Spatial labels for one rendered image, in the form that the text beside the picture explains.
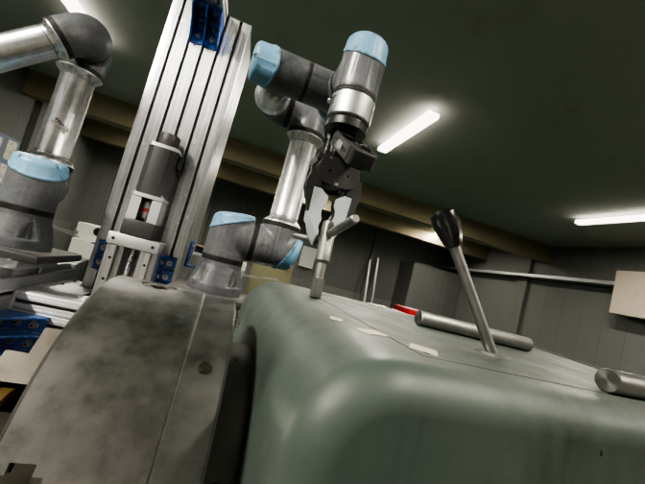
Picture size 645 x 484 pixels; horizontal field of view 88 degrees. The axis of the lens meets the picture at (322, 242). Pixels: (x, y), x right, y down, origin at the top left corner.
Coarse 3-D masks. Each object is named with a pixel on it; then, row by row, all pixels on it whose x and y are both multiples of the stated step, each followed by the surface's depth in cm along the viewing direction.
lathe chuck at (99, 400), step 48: (144, 288) 32; (96, 336) 25; (144, 336) 27; (48, 384) 22; (96, 384) 23; (144, 384) 24; (48, 432) 21; (96, 432) 22; (144, 432) 23; (48, 480) 20; (96, 480) 21; (144, 480) 22
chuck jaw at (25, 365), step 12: (48, 336) 36; (36, 348) 35; (48, 348) 35; (0, 360) 33; (12, 360) 33; (24, 360) 34; (36, 360) 34; (0, 372) 32; (12, 372) 33; (24, 372) 33; (0, 384) 32; (12, 384) 32; (24, 384) 32
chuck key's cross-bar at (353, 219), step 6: (354, 216) 40; (342, 222) 43; (348, 222) 41; (354, 222) 40; (336, 228) 45; (342, 228) 43; (348, 228) 43; (294, 234) 71; (300, 234) 66; (330, 234) 47; (336, 234) 47; (306, 240) 59; (318, 240) 52
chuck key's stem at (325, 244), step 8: (328, 224) 49; (336, 224) 50; (320, 240) 49; (328, 240) 48; (320, 248) 48; (328, 248) 48; (320, 256) 48; (328, 256) 48; (320, 264) 48; (320, 272) 48; (312, 280) 48; (320, 280) 47; (312, 288) 47; (320, 288) 47; (312, 296) 46; (320, 296) 47
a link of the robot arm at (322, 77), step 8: (312, 72) 61; (320, 72) 62; (328, 72) 63; (312, 80) 62; (320, 80) 62; (328, 80) 62; (312, 88) 62; (320, 88) 62; (328, 88) 62; (304, 96) 63; (312, 96) 63; (320, 96) 63; (328, 96) 63; (312, 104) 65; (320, 104) 64; (328, 104) 64; (320, 112) 70
